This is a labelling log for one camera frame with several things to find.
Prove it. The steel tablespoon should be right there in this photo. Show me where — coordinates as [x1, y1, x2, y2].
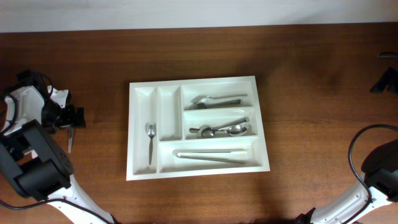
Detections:
[196, 117, 249, 138]
[189, 124, 248, 138]

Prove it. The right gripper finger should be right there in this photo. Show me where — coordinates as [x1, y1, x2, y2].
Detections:
[370, 67, 395, 93]
[386, 71, 397, 94]

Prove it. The black cable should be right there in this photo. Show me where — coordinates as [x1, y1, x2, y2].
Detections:
[341, 124, 398, 224]
[0, 70, 116, 224]

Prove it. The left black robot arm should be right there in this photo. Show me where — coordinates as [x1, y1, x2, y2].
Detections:
[1, 70, 117, 223]

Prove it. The white plastic cutlery tray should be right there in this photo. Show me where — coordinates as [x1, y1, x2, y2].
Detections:
[126, 76, 270, 180]

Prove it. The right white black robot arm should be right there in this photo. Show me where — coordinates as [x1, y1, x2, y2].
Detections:
[294, 124, 397, 224]

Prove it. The right black cable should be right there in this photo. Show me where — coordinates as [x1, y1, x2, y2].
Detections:
[341, 124, 398, 224]

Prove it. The steel fork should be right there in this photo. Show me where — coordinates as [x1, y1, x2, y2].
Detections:
[188, 99, 243, 110]
[190, 93, 248, 104]

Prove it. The left black cable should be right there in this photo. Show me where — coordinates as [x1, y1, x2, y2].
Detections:
[0, 70, 116, 224]

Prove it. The small steel teaspoon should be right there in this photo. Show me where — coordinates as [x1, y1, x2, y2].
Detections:
[68, 128, 74, 154]
[147, 124, 156, 165]

